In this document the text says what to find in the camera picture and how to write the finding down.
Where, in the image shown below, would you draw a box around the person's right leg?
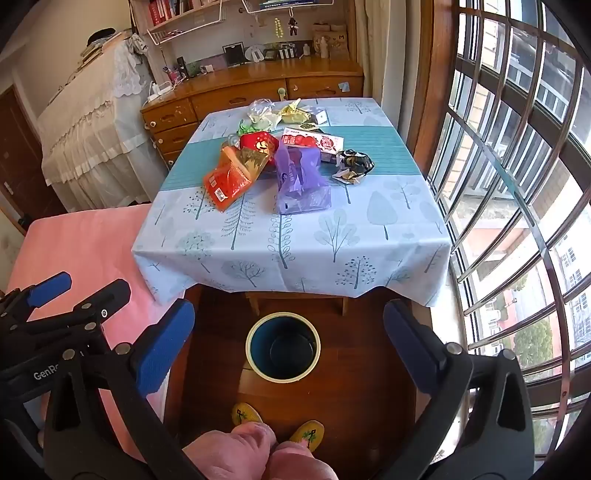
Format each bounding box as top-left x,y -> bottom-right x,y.
270,440 -> 339,480

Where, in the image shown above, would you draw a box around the brown storage boxes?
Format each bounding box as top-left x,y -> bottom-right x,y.
311,23 -> 350,60

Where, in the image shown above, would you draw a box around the wooden desk with drawers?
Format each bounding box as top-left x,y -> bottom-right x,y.
141,59 -> 365,168

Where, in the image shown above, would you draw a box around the blue trash can cream rim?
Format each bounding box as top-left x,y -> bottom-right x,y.
245,312 -> 321,383

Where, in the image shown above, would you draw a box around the light green wrapper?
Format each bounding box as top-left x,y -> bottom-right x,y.
238,112 -> 283,136

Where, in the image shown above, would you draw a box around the clear plastic bag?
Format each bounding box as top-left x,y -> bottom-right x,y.
247,99 -> 279,121

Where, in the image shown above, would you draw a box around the red snack packet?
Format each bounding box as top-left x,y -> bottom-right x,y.
238,130 -> 281,156

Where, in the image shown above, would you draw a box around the white red carton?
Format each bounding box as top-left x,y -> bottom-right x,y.
281,127 -> 346,165

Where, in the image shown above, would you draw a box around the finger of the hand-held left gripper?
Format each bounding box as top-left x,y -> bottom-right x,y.
19,278 -> 132,345
0,271 -> 73,332

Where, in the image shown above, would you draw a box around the wooden folding table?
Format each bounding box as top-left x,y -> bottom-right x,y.
245,291 -> 350,317

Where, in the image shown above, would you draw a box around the orange snack packet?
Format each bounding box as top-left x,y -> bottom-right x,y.
203,146 -> 272,213

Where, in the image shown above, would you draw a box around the dark wooden door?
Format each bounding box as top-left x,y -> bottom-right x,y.
0,85 -> 68,236

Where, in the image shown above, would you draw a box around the wooden window frame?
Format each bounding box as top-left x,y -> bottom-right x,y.
406,0 -> 459,160

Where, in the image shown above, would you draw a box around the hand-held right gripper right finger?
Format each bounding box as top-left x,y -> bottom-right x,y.
360,299 -> 536,480

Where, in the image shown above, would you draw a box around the stack of teal books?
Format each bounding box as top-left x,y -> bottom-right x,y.
259,0 -> 319,10

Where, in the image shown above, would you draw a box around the row of red books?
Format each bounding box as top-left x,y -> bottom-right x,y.
148,0 -> 175,25

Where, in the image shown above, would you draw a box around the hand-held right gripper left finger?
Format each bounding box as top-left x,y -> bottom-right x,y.
42,299 -> 206,480

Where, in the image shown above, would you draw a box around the tree print tablecloth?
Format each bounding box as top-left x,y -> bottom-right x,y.
131,97 -> 452,308

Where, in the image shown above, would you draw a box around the purple plastic bag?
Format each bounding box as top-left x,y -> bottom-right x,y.
274,138 -> 333,216

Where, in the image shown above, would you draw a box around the white lace piano cover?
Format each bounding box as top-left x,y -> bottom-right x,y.
37,32 -> 170,214

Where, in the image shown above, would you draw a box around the yellow slipper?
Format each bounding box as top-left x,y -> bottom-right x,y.
288,421 -> 325,453
231,402 -> 264,428

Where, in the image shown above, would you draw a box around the black gold wrapper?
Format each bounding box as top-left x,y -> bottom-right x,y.
333,148 -> 375,184

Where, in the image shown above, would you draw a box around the beige curtain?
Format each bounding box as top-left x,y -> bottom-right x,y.
355,0 -> 435,134

